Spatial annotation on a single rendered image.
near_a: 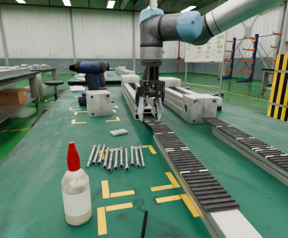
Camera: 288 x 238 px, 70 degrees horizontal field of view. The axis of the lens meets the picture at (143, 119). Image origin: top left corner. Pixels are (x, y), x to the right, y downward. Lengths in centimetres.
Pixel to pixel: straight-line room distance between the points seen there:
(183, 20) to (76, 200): 51
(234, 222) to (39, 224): 26
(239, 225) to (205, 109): 53
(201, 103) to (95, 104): 41
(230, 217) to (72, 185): 21
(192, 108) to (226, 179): 37
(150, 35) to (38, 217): 55
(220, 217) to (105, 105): 67
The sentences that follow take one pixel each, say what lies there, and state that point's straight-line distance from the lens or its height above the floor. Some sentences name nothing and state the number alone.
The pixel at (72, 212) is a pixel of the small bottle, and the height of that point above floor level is 80.
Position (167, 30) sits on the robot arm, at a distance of 65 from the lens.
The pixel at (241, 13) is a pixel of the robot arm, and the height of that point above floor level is 113.
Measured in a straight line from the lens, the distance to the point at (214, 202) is 32.
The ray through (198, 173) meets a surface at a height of 81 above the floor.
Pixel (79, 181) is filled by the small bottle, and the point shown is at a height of 85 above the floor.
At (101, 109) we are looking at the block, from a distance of 87.
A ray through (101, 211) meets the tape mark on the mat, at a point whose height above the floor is 78.
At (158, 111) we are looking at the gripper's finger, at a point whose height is 82.
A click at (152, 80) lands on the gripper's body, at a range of 68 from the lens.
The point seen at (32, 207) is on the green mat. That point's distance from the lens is 39.
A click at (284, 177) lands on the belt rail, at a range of 48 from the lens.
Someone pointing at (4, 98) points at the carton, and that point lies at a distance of 450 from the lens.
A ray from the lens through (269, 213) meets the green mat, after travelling 39.
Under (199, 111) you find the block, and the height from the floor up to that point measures 83.
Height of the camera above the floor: 100
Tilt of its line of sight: 16 degrees down
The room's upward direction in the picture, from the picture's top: straight up
